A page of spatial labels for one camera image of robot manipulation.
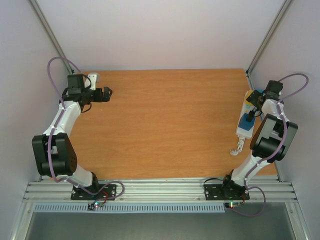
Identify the white power strip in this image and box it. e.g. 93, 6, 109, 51
235, 90, 255, 139

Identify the dark blue cube adapter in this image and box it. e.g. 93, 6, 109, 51
238, 113, 255, 131

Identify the yellow cube socket adapter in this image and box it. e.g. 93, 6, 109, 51
244, 90, 253, 106

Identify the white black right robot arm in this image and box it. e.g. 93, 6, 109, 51
220, 80, 298, 200

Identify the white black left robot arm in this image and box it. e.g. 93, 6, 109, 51
31, 72, 113, 199

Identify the black power adapter plug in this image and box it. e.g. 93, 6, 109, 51
246, 110, 256, 123

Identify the right small circuit board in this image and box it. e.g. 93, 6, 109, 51
224, 201, 243, 209

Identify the small circuit board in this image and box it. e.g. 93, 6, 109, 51
224, 201, 243, 209
87, 202, 104, 211

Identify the left small circuit board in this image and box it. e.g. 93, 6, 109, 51
87, 202, 104, 211

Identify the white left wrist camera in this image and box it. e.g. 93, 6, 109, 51
84, 72, 100, 91

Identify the white coiled power cord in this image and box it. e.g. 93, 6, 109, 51
229, 134, 246, 158

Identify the right aluminium corner post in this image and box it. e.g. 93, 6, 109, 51
245, 0, 294, 77

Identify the aluminium corner post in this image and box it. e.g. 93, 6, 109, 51
245, 0, 294, 77
27, 0, 66, 58

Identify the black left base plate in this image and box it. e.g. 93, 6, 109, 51
70, 183, 118, 201

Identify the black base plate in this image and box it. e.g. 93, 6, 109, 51
70, 183, 118, 201
203, 178, 250, 201

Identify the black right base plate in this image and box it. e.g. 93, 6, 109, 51
203, 178, 250, 201

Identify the left aluminium corner post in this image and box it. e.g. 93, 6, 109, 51
27, 0, 66, 58

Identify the grey slotted cable duct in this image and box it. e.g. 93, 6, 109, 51
33, 202, 225, 214

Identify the aluminium front rail frame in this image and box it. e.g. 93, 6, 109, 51
23, 175, 298, 203

